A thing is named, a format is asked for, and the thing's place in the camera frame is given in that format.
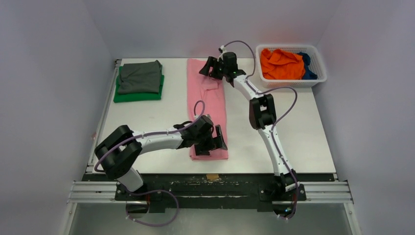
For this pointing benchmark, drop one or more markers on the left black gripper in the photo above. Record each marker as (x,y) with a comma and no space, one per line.
(200,151)

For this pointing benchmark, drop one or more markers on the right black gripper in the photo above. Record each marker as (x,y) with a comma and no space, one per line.
(213,68)

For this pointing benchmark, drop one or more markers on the pink t shirt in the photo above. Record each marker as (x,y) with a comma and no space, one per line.
(210,91)

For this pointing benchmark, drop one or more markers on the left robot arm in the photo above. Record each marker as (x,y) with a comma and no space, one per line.
(118,152)

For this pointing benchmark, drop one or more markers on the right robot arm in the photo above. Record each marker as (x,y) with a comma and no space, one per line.
(262,116)

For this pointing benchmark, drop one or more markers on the brown tape piece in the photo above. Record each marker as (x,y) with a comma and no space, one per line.
(212,177)

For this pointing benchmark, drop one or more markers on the orange t shirt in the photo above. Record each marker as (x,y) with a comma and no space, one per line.
(281,65)

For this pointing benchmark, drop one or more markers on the folded grey t shirt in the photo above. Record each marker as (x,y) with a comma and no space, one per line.
(140,78)

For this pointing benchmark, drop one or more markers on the blue t shirt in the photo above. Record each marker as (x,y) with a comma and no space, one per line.
(308,75)

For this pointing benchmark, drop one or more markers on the folded green t shirt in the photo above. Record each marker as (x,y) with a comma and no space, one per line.
(135,97)

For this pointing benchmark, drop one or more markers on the white plastic basket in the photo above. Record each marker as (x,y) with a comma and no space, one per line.
(316,66)

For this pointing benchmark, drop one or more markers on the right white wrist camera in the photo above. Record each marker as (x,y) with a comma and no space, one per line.
(222,49)

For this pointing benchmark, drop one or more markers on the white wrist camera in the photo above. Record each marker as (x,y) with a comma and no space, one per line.
(197,117)
(222,49)

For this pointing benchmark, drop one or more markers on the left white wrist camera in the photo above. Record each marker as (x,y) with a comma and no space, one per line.
(197,117)

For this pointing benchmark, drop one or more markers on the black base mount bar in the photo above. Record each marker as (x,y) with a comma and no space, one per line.
(232,191)

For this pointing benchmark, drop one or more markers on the aluminium frame rail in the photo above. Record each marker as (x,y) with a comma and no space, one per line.
(328,208)

